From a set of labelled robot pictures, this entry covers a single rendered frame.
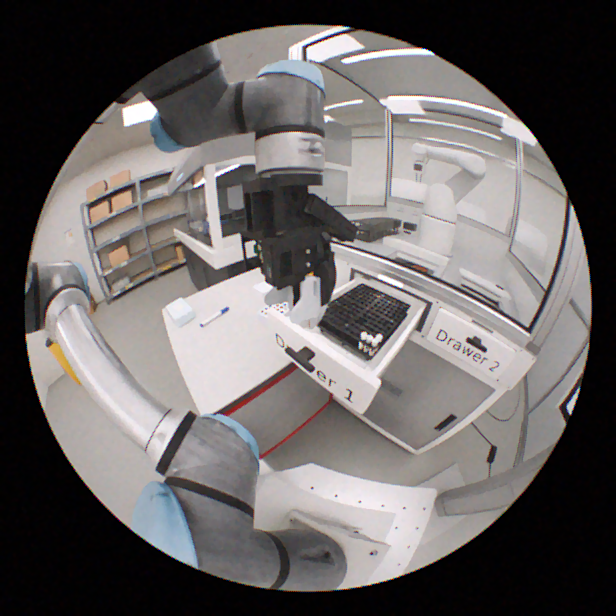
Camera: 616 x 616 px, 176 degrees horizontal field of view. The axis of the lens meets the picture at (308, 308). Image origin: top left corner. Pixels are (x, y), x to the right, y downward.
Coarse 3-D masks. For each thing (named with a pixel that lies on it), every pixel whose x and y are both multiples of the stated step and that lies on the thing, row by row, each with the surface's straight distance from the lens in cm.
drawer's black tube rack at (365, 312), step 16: (352, 288) 59; (368, 288) 62; (336, 304) 51; (352, 304) 52; (368, 304) 53; (384, 304) 55; (400, 304) 57; (320, 320) 50; (352, 320) 46; (368, 320) 47; (384, 320) 49; (400, 320) 56; (336, 336) 46; (384, 336) 44; (368, 352) 44
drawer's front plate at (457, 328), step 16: (448, 320) 57; (464, 320) 58; (432, 336) 61; (448, 336) 59; (464, 336) 59; (480, 336) 58; (480, 352) 61; (496, 352) 62; (512, 352) 62; (480, 368) 65; (496, 368) 65
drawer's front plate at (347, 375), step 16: (272, 320) 44; (288, 320) 41; (272, 336) 49; (288, 336) 42; (304, 336) 37; (320, 352) 35; (336, 352) 34; (320, 368) 39; (336, 368) 35; (352, 368) 33; (336, 384) 38; (352, 384) 35; (368, 384) 32; (352, 400) 39; (368, 400) 35
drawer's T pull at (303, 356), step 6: (288, 348) 37; (306, 348) 37; (288, 354) 37; (294, 354) 36; (300, 354) 36; (306, 354) 36; (312, 354) 36; (294, 360) 37; (300, 360) 35; (306, 360) 35; (306, 366) 34; (312, 366) 34
